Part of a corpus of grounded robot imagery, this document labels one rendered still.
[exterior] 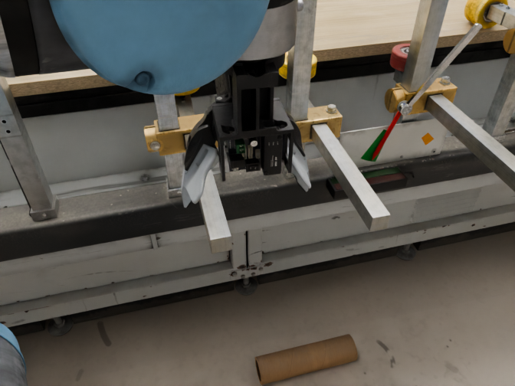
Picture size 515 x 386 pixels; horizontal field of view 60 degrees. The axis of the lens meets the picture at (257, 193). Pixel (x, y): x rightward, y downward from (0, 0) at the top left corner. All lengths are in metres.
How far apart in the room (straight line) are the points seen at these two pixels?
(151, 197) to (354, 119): 0.59
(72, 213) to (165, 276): 0.60
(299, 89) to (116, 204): 0.43
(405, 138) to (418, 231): 0.72
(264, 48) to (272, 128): 0.07
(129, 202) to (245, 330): 0.75
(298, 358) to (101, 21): 1.29
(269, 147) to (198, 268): 1.09
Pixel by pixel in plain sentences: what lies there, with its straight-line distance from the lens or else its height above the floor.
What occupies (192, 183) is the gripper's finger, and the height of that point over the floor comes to 0.99.
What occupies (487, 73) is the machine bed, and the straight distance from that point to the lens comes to 1.39.
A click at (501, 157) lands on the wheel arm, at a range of 0.85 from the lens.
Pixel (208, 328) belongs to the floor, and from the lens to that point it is 1.54.
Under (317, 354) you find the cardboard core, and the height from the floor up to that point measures 0.08.
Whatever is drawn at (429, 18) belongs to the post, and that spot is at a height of 1.02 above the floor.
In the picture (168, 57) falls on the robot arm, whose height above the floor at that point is 1.23.
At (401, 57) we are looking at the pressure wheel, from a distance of 1.03.
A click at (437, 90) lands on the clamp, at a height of 0.87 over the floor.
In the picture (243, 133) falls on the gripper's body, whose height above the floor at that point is 1.08.
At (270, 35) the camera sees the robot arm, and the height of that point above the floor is 1.16.
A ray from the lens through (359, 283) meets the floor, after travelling 1.68.
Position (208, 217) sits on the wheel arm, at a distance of 0.65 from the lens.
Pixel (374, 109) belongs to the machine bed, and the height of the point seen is 0.70.
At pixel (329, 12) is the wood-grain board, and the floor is 0.90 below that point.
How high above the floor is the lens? 1.30
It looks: 41 degrees down
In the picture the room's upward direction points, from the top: straight up
